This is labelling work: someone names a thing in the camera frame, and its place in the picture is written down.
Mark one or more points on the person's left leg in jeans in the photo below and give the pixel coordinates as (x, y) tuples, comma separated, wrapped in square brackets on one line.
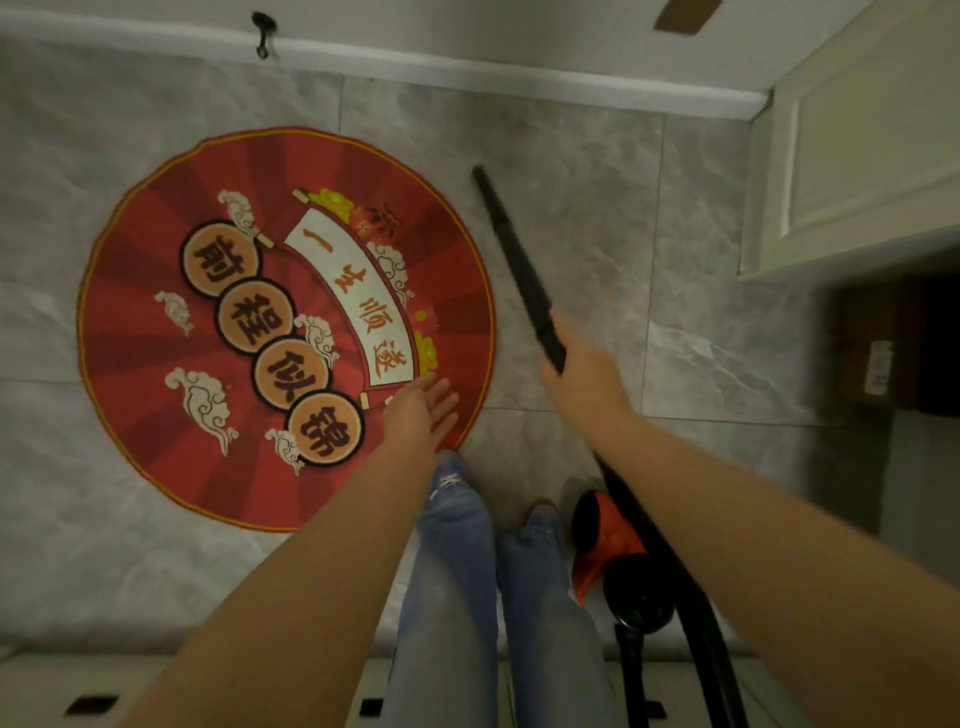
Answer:
[(450, 600)]

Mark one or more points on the person's right hand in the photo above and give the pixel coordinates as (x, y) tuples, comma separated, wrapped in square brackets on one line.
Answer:
[(589, 390)]

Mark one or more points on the white baseboard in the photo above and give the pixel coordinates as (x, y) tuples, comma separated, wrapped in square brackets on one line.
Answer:
[(420, 69)]

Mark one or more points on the person's left hand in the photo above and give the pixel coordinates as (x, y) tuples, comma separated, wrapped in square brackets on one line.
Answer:
[(416, 420)]

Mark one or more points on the black vacuum wand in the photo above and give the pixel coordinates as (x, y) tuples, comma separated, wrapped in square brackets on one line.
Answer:
[(521, 270)]

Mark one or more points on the person's right leg in jeans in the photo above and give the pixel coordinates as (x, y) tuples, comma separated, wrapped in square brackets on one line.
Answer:
[(547, 622)]

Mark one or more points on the brown cardboard box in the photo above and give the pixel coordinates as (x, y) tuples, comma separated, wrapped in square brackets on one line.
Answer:
[(874, 337)]

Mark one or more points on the person's right fingers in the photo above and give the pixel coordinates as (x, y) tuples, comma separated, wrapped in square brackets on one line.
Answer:
[(561, 337)]

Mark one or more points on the white cabinet door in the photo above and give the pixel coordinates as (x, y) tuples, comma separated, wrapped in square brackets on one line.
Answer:
[(862, 135)]

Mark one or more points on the person's left fingers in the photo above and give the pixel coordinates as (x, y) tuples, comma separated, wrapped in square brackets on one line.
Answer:
[(442, 401)]

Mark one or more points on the person's right forearm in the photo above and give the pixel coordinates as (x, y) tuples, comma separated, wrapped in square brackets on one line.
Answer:
[(765, 570)]

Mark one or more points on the person's left forearm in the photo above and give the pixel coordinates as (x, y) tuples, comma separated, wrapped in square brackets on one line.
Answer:
[(300, 600)]

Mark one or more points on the person's leg in jeans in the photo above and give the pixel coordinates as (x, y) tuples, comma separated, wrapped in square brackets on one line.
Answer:
[(450, 600), (547, 622)]

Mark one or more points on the black door stopper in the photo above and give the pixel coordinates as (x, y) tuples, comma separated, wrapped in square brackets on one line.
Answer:
[(263, 31)]

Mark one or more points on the round red printed floor mat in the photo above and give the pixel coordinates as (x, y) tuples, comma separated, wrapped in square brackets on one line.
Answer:
[(247, 247)]

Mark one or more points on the red and black vacuum cleaner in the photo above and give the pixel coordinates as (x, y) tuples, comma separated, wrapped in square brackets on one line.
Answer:
[(611, 536)]

